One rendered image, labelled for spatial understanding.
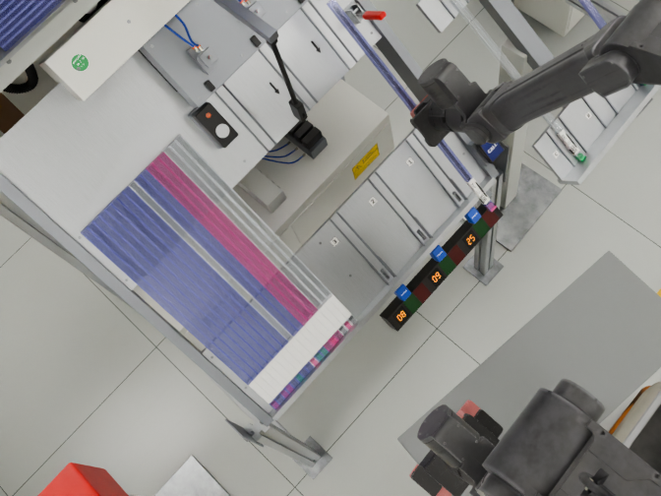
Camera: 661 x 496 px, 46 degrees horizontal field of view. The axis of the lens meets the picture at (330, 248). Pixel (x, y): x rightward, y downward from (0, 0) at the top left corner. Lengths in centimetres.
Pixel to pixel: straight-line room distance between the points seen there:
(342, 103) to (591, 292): 71
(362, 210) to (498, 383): 45
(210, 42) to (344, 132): 59
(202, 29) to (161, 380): 133
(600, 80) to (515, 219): 152
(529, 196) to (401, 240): 91
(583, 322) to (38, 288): 171
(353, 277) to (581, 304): 49
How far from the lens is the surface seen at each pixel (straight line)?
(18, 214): 152
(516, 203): 243
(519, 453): 61
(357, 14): 149
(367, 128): 185
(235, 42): 137
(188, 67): 135
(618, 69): 88
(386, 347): 230
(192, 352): 147
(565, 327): 170
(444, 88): 125
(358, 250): 155
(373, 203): 155
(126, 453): 244
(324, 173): 182
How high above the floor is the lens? 223
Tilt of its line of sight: 68 degrees down
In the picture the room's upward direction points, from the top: 24 degrees counter-clockwise
